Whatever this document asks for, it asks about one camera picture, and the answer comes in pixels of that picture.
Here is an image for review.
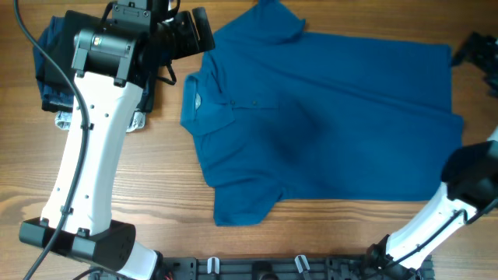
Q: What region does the folded light grey garment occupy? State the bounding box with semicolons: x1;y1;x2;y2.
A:
54;111;146;133

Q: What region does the blue polo shirt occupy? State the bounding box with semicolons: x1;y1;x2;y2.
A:
181;1;463;226

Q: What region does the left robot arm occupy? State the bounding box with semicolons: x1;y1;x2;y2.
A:
19;1;215;279

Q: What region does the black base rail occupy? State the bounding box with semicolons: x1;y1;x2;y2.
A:
88;254;435;280

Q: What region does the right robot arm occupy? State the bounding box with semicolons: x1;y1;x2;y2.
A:
360;133;497;279

